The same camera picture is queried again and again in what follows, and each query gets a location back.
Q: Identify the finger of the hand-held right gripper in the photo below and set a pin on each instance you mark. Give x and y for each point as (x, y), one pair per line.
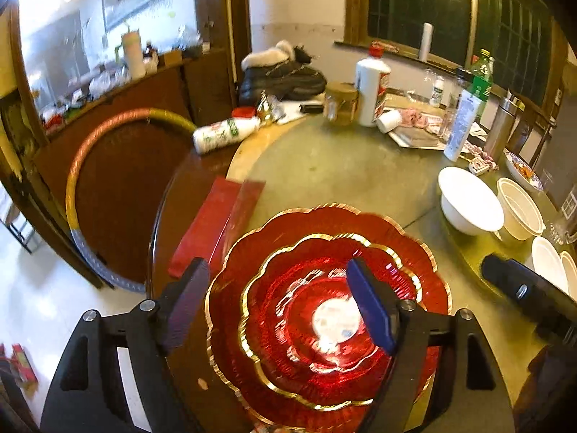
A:
(527, 293)

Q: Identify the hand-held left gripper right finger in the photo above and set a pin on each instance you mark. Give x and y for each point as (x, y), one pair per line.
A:
(369, 306)

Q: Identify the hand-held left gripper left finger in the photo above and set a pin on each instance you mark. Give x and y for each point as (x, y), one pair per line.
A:
(187, 306)

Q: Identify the cream ribbed plastic bowl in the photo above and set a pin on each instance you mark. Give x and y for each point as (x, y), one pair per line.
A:
(547, 261)
(571, 275)
(518, 212)

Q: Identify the small red scalloped plate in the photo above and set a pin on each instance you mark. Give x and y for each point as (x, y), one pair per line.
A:
(288, 306)

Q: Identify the large red scalloped plate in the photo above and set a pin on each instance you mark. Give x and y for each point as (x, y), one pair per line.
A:
(261, 240)

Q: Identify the smooth white bowl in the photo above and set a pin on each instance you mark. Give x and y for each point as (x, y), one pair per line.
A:
(469, 207)

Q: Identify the red paper packet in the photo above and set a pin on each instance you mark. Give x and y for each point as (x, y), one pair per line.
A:
(207, 230)

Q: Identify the blue patterned food dish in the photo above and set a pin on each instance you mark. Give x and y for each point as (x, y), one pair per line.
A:
(525, 172)

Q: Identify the round brown wooden board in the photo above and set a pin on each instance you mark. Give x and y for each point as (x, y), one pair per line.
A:
(130, 198)

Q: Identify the glass turntable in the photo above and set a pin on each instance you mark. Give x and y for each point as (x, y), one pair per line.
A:
(338, 176)

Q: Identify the white patterned key holder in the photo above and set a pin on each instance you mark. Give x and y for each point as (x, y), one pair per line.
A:
(478, 167)

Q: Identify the stainless steel thermos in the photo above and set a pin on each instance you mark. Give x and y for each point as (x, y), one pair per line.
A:
(498, 128)

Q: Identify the multicoloured hula hoop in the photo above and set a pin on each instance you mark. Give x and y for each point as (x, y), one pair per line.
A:
(74, 176)

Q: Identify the red box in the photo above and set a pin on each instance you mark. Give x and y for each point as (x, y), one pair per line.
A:
(22, 365)

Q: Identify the white milk bottle green label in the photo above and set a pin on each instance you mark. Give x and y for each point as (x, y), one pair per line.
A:
(221, 134)

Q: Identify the stack of papers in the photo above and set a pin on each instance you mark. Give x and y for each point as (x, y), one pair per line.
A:
(417, 137)

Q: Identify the white squeeze tube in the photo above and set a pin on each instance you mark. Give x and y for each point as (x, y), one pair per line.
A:
(460, 121)

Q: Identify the white paper cup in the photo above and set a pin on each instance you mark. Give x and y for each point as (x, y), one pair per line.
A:
(390, 120)

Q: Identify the red lid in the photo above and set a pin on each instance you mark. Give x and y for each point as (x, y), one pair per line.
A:
(243, 112)

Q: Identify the clear glass jar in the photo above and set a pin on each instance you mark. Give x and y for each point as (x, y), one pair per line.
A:
(453, 103)

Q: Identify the black phone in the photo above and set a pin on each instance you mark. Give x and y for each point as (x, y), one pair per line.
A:
(312, 108)

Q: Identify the golden ornament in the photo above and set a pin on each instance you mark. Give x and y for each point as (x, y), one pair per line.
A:
(266, 110)

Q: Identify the dark wooden cabinet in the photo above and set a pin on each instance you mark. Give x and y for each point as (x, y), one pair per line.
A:
(148, 94)

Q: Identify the white liquor bottle red label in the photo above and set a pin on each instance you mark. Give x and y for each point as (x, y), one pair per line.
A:
(369, 90)

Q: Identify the small white bottle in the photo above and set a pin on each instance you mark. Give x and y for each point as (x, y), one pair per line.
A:
(436, 94)

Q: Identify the green plastic bottle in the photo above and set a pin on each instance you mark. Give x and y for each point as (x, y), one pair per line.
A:
(481, 79)

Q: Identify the black fur-trimmed jacket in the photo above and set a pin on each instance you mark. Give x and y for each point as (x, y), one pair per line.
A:
(279, 81)

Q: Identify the white thermos mug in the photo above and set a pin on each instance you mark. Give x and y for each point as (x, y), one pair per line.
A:
(134, 56)

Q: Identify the white paper roll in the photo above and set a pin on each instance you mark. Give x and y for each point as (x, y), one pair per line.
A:
(426, 43)

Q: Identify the wooden framed window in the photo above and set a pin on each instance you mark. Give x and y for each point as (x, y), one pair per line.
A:
(414, 0)

